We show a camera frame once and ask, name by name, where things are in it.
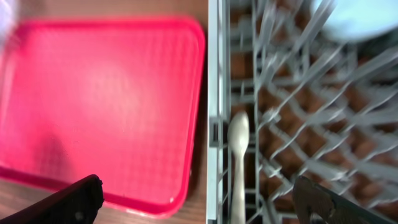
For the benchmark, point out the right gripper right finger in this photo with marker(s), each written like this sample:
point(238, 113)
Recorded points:
point(315, 204)

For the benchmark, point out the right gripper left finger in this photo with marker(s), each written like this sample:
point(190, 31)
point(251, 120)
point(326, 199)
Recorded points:
point(75, 204)

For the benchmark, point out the white plastic spoon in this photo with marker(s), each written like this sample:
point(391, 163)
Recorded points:
point(238, 141)

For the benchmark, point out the light blue plate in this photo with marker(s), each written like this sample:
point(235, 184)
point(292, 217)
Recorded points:
point(360, 20)

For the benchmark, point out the grey dishwasher rack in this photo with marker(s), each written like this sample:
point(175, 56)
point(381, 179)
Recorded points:
point(322, 109)

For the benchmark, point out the red serving tray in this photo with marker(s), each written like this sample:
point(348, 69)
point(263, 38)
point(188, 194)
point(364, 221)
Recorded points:
point(115, 98)

